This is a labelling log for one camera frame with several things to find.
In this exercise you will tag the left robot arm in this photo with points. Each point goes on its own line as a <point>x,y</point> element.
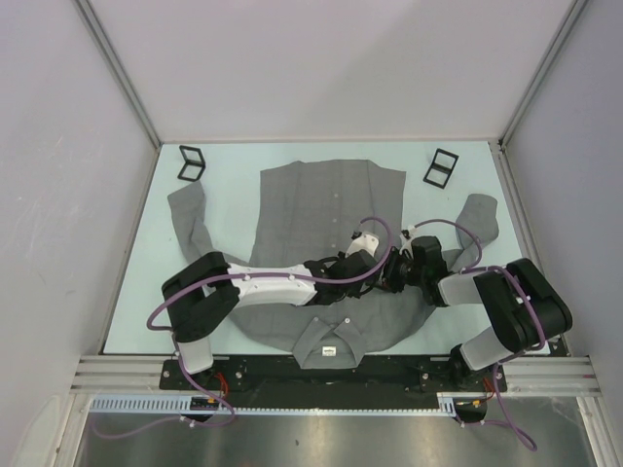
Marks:
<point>201,296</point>

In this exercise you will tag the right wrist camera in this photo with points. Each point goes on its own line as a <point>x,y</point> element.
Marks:
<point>408,238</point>

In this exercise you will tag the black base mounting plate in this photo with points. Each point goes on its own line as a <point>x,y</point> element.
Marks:
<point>236,373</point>

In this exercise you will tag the black display box, left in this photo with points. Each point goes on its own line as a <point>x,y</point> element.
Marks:
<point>193,165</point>

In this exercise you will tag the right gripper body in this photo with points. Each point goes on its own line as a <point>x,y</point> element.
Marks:
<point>399,269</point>

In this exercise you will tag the black display box, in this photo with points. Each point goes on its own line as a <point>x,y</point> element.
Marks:
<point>193,165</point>
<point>441,168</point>

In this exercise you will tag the grey button-up shirt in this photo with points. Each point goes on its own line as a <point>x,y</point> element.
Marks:
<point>308,211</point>

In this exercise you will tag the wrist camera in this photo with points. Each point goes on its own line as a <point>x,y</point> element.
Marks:
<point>363,241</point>
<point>408,238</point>

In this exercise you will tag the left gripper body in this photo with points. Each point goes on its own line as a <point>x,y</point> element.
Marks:
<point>352,291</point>

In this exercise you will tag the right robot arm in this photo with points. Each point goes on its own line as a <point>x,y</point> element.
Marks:
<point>523,308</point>

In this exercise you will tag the aluminium frame rail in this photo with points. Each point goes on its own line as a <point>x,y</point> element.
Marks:
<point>118,374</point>

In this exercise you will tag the black display box, right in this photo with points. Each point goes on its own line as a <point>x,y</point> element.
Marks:
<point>441,168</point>

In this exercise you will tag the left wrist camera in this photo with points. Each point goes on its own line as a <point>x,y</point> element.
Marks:
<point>363,241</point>

